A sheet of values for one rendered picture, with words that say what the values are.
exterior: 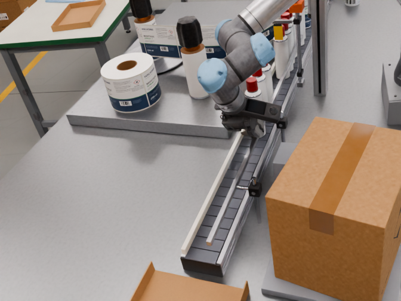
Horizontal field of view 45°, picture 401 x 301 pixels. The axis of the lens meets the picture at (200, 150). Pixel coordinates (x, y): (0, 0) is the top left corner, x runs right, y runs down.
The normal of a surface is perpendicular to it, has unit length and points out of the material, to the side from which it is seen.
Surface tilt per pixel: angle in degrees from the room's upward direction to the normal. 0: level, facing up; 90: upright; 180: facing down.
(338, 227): 90
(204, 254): 0
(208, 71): 29
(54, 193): 0
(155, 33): 90
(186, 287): 0
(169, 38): 90
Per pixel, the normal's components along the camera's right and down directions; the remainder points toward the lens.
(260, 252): -0.17, -0.78
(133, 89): 0.21, 0.57
